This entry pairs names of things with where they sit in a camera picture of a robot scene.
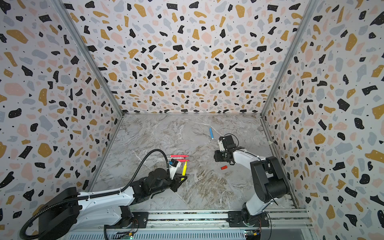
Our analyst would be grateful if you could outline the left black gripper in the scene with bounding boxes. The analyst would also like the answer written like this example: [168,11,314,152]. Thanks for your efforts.
[150,172,188,196]

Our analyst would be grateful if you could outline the yellow highlighter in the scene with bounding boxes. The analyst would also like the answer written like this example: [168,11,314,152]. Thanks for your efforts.
[181,162,188,181]

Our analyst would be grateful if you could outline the pink highlighter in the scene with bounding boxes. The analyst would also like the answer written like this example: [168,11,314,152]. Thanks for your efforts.
[177,159,190,163]
[170,155,189,159]

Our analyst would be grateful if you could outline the blue highlighter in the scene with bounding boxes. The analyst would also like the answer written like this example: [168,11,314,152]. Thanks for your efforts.
[209,128,215,140]

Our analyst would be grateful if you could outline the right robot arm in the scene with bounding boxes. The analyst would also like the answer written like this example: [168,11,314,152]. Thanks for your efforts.
[214,148,290,226]

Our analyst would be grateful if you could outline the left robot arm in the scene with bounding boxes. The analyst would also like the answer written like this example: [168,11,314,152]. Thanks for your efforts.
[38,168,187,240]

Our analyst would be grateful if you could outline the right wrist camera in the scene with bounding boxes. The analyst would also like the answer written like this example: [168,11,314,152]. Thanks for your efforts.
[219,135,237,152]

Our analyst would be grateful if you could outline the black corrugated cable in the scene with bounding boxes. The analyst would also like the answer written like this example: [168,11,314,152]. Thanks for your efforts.
[19,149,170,240]

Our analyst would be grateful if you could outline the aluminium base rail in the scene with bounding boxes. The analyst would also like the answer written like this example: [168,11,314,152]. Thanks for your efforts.
[63,209,317,240]

